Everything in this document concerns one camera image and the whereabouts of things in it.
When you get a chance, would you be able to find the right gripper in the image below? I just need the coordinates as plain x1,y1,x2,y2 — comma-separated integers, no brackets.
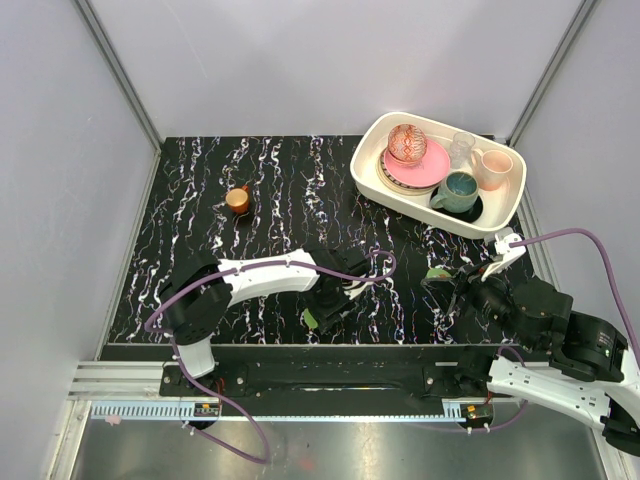
420,253,540,350

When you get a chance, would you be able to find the green bottle cap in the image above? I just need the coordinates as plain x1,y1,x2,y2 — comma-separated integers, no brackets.
426,268,451,279

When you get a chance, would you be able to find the green pill bottle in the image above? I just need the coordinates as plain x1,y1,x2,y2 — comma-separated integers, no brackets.
302,308,319,330

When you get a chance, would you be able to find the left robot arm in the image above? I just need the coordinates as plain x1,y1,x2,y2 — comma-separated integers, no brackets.
144,248,380,396

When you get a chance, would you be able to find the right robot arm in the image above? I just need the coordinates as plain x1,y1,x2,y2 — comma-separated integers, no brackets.
422,267,639,456

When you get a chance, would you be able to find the black saucer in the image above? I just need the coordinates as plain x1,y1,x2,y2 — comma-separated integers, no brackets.
437,196,484,223

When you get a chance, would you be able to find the teal ceramic mug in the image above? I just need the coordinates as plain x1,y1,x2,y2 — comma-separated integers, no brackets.
429,171,479,213

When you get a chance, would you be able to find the white rectangular tub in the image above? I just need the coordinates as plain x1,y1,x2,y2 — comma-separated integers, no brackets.
350,112,527,239

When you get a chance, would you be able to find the pink plate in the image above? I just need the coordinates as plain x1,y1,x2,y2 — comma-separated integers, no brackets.
384,139,450,188

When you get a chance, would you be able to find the pink mug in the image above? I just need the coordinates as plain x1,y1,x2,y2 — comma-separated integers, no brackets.
471,149,514,191

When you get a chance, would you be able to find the small orange cup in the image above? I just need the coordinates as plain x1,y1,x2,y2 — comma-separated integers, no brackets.
225,185,250,215

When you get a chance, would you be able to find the cream striped plate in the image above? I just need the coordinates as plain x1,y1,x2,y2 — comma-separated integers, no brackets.
376,149,437,196

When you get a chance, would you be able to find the clear glass cup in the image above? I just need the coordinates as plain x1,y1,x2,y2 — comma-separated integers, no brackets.
449,132,476,171

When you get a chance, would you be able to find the patterned red bowl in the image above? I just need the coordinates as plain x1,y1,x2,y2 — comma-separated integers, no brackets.
387,124,428,165

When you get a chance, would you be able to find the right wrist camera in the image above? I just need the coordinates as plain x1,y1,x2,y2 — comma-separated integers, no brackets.
481,227,526,282

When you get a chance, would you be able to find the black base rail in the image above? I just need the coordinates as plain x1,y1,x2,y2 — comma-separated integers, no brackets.
158,343,516,401

